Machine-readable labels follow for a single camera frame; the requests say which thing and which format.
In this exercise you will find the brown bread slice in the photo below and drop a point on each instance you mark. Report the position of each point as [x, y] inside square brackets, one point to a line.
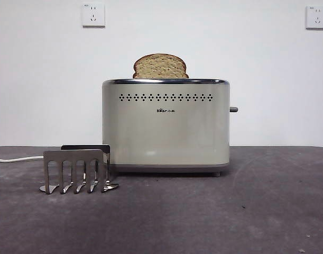
[160, 67]

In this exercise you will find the grey toaster lever knob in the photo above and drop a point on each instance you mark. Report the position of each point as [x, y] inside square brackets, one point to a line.
[234, 109]

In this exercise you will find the cream two-slot toaster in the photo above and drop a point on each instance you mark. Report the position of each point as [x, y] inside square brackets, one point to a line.
[166, 137]

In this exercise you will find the steel toast rack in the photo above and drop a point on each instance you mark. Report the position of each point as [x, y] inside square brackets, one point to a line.
[71, 156]

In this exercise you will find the white wall socket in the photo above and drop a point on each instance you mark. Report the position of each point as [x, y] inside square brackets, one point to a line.
[316, 17]
[93, 15]

